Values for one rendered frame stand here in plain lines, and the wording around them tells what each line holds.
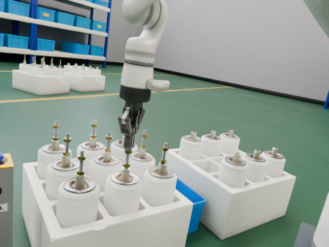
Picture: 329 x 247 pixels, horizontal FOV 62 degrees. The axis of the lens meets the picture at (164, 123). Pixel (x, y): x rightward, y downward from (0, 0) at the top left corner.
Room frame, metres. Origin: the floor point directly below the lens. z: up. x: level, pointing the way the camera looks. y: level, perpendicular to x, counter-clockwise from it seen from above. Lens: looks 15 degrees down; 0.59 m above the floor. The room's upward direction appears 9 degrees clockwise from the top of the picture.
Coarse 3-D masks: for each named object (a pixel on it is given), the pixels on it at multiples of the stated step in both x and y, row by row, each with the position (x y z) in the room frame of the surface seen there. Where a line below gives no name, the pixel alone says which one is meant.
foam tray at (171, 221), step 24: (24, 168) 0.76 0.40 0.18; (24, 192) 0.74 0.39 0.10; (24, 216) 0.74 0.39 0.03; (48, 216) 0.55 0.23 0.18; (120, 216) 0.59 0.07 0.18; (144, 216) 0.61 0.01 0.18; (168, 216) 0.65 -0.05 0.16; (48, 240) 0.49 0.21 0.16; (72, 240) 0.50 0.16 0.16; (96, 240) 0.53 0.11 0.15; (120, 240) 0.57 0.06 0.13; (144, 240) 0.61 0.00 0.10; (168, 240) 0.66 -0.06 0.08
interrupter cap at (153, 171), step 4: (152, 168) 0.74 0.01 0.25; (156, 168) 0.74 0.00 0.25; (168, 168) 0.75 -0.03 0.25; (148, 172) 0.71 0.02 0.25; (152, 172) 0.71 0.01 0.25; (156, 172) 0.72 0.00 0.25; (168, 172) 0.73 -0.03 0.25; (172, 172) 0.73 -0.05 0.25; (156, 176) 0.69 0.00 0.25; (160, 176) 0.69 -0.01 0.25; (164, 176) 0.70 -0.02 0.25; (168, 176) 0.70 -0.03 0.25; (172, 176) 0.70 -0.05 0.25
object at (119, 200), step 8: (112, 184) 0.62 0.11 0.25; (136, 184) 0.63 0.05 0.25; (112, 192) 0.61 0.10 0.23; (120, 192) 0.61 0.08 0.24; (128, 192) 0.61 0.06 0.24; (136, 192) 0.62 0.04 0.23; (104, 200) 0.63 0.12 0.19; (112, 200) 0.61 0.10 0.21; (120, 200) 0.61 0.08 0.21; (128, 200) 0.61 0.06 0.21; (136, 200) 0.63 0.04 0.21; (112, 208) 0.61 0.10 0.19; (120, 208) 0.61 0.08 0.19; (128, 208) 0.61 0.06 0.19; (136, 208) 0.63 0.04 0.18; (112, 216) 0.61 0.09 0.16
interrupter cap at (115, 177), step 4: (116, 172) 0.67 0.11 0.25; (120, 172) 0.68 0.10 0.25; (112, 176) 0.65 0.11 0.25; (116, 176) 0.65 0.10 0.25; (120, 176) 0.66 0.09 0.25; (132, 176) 0.67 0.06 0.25; (136, 176) 0.67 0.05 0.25; (112, 180) 0.63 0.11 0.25; (116, 180) 0.63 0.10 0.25; (120, 180) 0.63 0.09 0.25; (124, 180) 0.64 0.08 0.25; (128, 180) 0.64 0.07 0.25; (132, 180) 0.64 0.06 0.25; (136, 180) 0.65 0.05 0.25; (120, 184) 0.62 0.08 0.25; (124, 184) 0.62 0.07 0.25; (128, 184) 0.62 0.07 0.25; (132, 184) 0.62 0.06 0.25
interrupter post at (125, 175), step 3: (123, 168) 0.65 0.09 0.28; (129, 168) 0.65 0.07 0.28; (123, 171) 0.64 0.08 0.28; (126, 171) 0.64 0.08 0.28; (129, 171) 0.65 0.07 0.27; (123, 174) 0.64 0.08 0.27; (126, 174) 0.64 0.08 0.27; (129, 174) 0.65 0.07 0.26; (123, 177) 0.64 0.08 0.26; (126, 177) 0.64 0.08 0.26
